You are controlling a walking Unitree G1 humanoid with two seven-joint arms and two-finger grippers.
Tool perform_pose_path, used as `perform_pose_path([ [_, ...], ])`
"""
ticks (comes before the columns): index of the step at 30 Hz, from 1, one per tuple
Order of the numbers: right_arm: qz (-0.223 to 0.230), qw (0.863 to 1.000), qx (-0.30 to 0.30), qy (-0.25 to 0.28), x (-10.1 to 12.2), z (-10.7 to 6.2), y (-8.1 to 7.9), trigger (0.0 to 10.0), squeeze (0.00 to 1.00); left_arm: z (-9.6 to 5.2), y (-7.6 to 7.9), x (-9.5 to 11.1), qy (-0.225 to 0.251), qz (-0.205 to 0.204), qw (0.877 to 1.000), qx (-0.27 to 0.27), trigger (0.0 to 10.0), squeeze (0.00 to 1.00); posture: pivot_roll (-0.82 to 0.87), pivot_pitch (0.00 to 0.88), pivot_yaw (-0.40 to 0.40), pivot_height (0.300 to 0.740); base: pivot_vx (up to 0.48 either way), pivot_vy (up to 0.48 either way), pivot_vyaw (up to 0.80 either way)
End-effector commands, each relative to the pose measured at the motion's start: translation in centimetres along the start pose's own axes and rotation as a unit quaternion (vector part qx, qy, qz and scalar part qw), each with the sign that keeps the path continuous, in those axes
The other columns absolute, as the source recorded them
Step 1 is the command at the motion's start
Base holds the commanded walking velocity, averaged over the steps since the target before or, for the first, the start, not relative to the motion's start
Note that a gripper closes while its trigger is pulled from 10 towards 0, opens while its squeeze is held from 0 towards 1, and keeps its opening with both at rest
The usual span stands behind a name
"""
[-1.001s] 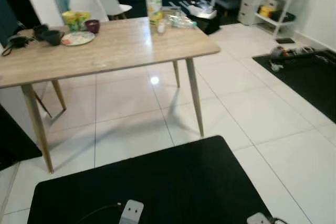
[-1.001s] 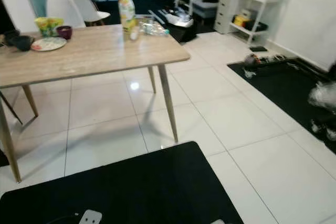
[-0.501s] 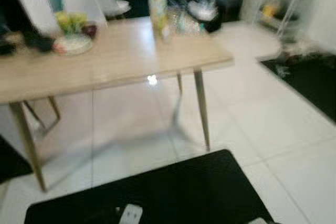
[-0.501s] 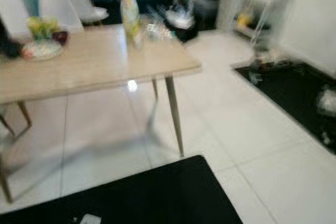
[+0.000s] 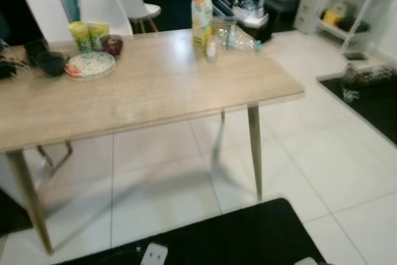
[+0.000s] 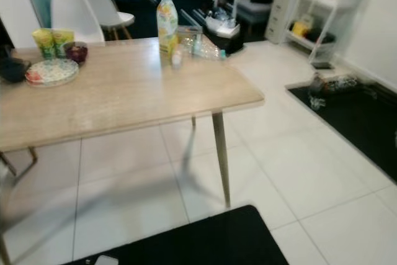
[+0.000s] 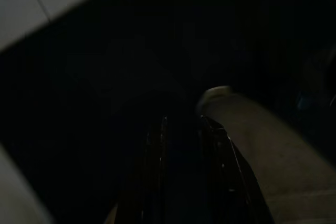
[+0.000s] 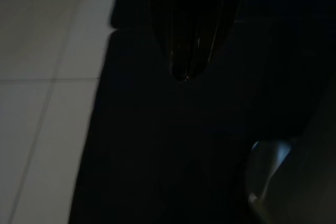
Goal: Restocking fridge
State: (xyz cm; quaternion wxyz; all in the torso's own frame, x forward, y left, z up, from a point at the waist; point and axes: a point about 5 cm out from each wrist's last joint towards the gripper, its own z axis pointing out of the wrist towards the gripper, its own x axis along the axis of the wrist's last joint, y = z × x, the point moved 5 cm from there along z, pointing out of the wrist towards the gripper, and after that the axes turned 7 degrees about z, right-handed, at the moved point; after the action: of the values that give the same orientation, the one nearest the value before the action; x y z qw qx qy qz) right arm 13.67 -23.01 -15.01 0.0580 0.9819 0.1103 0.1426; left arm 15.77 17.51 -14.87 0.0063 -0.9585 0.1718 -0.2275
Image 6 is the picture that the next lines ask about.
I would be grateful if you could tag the black mug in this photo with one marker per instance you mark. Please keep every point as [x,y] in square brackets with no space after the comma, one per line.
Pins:
[17,71]

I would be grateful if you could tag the patterned round plate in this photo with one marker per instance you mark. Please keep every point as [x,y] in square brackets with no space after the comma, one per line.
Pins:
[51,73]

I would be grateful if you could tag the dark red mug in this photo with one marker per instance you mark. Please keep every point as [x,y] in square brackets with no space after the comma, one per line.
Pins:
[76,53]

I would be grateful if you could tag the white plastic chair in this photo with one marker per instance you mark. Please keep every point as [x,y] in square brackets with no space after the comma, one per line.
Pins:
[108,7]
[74,13]

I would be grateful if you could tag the light wooden table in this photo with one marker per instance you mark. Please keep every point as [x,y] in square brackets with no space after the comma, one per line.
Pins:
[130,94]

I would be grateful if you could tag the yellow green juice carton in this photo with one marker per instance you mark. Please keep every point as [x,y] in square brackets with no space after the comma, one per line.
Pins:
[167,26]

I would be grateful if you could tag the white tray of clutter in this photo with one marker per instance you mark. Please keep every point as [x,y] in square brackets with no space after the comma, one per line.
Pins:
[220,24]

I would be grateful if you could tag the white drawer cabinet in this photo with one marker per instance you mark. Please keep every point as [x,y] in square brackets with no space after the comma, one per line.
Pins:
[282,7]

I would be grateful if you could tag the yellow item on shelf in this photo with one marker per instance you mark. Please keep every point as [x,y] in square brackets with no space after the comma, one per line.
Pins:
[301,28]

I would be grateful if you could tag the white shelf rack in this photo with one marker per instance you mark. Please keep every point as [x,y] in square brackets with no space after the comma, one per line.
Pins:
[325,4]

